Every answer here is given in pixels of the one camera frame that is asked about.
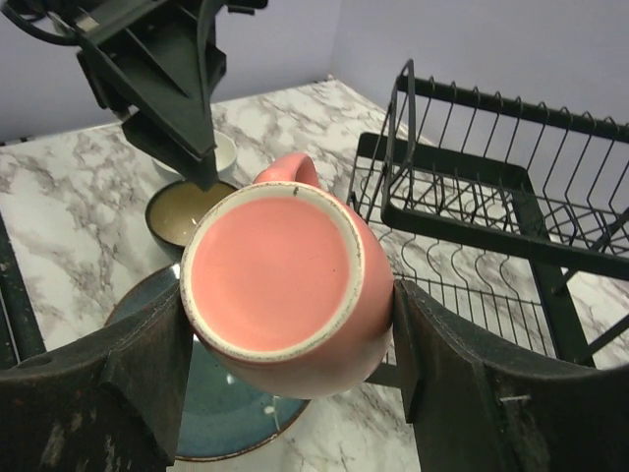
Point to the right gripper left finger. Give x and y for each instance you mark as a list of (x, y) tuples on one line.
[(110, 401)]

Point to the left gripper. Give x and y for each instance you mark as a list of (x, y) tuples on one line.
[(154, 63)]

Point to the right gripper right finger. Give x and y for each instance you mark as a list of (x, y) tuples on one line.
[(478, 402)]

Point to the plain pink mug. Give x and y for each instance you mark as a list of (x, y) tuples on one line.
[(287, 287)]

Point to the black wire dish rack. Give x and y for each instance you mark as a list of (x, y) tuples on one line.
[(510, 214)]

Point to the white small bowl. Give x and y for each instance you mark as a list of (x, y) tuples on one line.
[(225, 157)]

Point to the dark bowl cream inside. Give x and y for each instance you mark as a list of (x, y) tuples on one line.
[(173, 213)]

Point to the blue ceramic plate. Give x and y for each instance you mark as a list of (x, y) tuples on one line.
[(224, 417)]

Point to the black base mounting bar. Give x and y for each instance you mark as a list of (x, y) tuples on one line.
[(20, 334)]

